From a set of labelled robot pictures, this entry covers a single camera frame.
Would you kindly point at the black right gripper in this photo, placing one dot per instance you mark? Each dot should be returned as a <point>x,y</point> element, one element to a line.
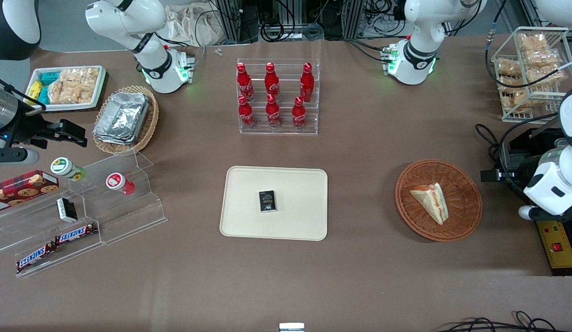
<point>28,129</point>

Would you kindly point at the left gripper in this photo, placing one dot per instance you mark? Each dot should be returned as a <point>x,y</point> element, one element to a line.
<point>507,174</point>

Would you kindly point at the triangular sandwich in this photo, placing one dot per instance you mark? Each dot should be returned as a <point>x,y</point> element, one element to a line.
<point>431,200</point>

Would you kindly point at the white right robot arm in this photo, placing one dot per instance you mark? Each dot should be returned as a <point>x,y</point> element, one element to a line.
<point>152,60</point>

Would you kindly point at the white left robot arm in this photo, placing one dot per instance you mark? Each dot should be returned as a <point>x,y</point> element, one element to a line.
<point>420,27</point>

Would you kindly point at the white rectangular snack tray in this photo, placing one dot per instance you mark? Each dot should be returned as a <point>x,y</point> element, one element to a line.
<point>69,107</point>

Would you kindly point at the brown wicker basket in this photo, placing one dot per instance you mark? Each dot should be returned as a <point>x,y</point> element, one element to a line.
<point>461,212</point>

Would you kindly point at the light oval wicker basket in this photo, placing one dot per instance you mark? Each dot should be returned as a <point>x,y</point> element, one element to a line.
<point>150,124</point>

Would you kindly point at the beige plastic tray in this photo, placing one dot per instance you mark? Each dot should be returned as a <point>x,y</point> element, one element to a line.
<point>295,221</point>

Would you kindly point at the green lid drink bottle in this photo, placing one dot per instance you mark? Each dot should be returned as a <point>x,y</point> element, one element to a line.
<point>64,167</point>

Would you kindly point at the black appliance with metal pan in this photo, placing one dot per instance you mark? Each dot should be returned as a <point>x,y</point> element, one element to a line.
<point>521,147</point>

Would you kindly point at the clear rice cracker bag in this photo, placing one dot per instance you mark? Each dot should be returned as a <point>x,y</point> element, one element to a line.
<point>60,92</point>
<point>85,80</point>

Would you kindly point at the aluminium foil container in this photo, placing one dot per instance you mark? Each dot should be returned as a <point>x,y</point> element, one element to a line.
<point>111,139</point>
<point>122,115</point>

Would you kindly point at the teal snack pack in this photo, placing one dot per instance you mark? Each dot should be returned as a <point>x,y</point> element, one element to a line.
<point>49,77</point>
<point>43,95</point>

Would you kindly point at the yellow snack pack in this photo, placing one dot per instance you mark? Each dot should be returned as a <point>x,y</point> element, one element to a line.
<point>34,90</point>

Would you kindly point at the red lid drink bottle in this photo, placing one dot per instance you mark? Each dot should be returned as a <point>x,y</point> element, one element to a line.
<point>117,182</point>

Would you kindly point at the red cookie box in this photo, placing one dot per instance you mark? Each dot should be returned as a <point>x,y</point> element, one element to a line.
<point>23,189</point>

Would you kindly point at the black and white small box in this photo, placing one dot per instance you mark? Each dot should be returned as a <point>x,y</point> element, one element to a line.
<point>66,210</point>

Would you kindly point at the clear fried snack bag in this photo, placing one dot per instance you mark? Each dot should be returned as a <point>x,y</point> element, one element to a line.
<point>521,99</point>
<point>533,42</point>
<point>542,58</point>
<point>511,84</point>
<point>546,75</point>
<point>508,67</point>

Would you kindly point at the snickers chocolate bar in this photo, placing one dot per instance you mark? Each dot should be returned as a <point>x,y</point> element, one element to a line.
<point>34,257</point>
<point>76,234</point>

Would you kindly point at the yellow control box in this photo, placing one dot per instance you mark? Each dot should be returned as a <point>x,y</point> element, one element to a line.
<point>560,251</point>

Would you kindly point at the clear acrylic stepped stand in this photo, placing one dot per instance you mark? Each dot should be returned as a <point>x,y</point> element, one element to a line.
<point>129,221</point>

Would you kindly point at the beige cloth bag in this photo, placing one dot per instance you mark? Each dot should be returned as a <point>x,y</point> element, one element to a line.
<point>189,23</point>

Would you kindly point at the red cola bottle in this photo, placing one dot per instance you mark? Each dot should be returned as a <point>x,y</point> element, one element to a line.
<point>299,114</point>
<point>271,82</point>
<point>306,83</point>
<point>273,113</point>
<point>244,83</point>
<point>246,114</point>

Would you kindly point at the clear acrylic bottle rack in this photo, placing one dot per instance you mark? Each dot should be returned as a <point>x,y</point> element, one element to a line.
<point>286,124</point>

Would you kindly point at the small black card box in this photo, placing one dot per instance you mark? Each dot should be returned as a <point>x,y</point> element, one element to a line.
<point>267,201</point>

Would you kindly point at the small silver white device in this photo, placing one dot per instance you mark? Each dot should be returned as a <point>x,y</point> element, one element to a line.
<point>291,328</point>

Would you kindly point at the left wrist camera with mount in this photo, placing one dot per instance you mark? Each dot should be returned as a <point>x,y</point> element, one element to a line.
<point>526,212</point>

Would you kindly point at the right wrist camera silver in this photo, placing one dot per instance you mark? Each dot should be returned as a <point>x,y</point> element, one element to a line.
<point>14,156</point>

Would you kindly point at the aluminium frame rack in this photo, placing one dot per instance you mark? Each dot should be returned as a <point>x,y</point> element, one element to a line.
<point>360,18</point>

